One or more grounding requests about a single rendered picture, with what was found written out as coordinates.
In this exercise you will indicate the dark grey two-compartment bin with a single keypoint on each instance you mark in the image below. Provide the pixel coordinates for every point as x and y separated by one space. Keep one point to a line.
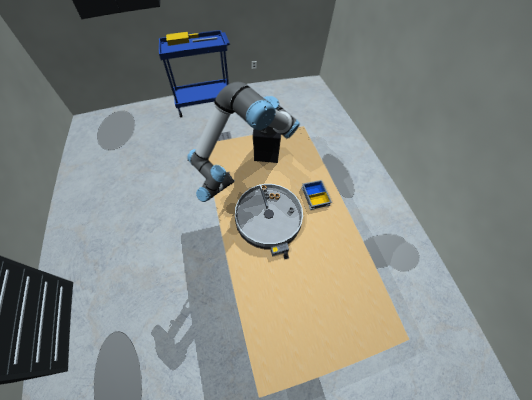
317 194

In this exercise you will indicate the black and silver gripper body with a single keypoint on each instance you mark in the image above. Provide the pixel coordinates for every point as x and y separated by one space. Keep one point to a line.
228 180

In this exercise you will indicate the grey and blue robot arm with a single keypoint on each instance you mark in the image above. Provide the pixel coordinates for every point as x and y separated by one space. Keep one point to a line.
255 110

